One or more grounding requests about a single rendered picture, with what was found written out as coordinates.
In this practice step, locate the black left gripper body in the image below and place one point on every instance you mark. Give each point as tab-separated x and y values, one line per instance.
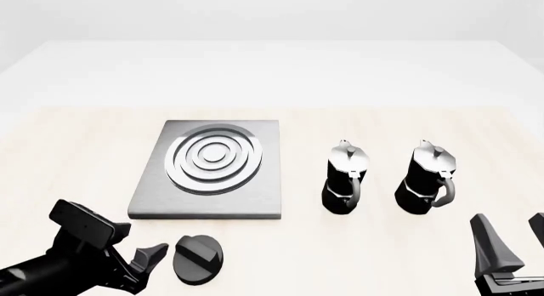
121	273

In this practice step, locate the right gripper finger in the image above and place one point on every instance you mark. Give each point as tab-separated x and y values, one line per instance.
489	254
539	226

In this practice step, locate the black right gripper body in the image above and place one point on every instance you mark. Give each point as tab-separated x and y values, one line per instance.
510	286

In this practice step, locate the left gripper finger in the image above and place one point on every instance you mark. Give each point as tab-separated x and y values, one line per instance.
121	230
146	259

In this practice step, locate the flat grey stove plate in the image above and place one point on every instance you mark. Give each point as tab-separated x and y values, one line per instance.
153	197

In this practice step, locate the round black stove knob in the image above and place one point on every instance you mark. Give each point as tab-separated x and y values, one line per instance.
193	265

